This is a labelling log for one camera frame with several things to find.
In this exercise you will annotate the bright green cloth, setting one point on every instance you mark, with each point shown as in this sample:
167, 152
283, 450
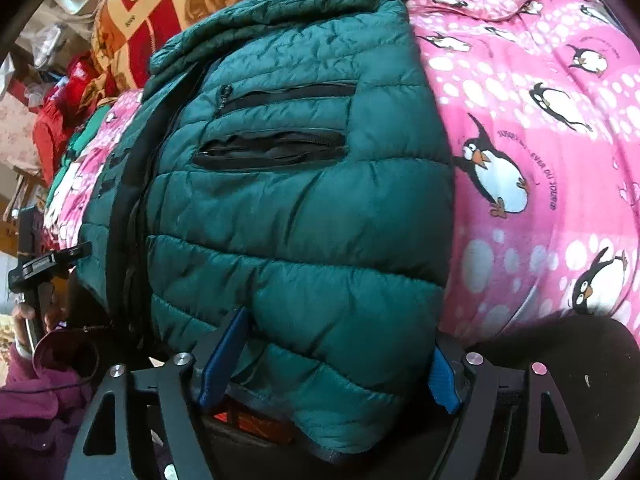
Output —
82, 135

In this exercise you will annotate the green puffer jacket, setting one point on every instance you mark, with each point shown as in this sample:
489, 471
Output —
300, 185

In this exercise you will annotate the rose print checkered blanket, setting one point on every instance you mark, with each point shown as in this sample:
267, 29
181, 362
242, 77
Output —
165, 0

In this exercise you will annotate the orange cloth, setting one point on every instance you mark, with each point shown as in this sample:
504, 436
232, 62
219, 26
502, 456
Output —
255, 422

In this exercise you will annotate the wooden chair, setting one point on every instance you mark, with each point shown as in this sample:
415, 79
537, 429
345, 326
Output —
22, 200

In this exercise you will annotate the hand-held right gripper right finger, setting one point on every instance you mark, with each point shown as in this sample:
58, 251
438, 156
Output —
445, 380

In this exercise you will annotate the person's purple sleeved forearm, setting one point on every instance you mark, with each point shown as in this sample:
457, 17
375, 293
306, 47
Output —
35, 410

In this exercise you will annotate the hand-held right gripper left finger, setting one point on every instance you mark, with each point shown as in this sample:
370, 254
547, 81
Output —
222, 360

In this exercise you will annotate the person's black pants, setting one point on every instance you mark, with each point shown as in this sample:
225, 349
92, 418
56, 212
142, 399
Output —
550, 350

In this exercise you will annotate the red garment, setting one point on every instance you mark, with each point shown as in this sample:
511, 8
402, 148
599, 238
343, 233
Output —
50, 130

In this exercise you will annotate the pink penguin print blanket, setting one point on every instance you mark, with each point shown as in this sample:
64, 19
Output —
525, 85

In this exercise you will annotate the red clothing pile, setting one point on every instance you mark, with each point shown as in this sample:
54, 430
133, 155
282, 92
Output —
82, 77

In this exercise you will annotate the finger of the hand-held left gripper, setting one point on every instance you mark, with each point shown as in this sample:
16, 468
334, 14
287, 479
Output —
72, 254

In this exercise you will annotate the person's left hand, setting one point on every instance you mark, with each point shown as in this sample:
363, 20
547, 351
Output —
50, 317

